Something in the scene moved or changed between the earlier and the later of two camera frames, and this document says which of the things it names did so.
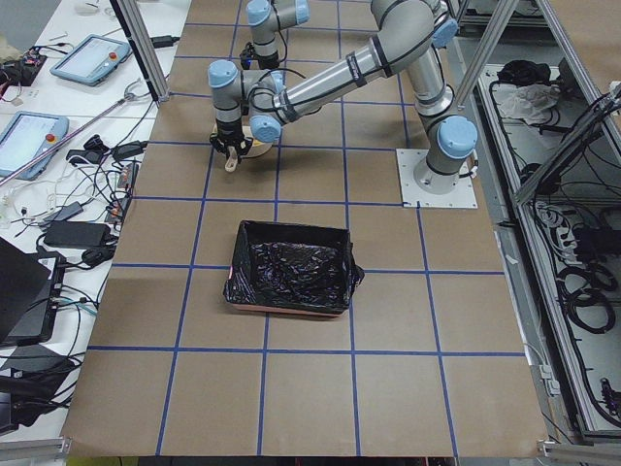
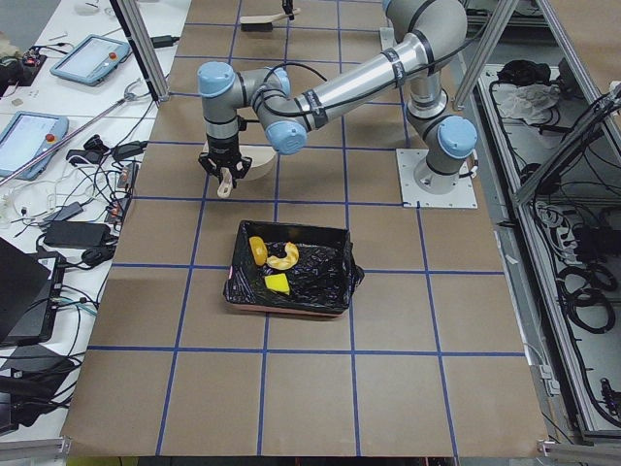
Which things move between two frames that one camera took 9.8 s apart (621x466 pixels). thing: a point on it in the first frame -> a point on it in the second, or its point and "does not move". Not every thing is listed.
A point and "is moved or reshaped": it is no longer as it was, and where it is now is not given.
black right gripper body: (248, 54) -> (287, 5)
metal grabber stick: (128, 97) does not move
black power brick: (81, 234) does not move
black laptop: (31, 287) does not move
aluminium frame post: (130, 17) does not move
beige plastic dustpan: (257, 149) is moved or reshaped
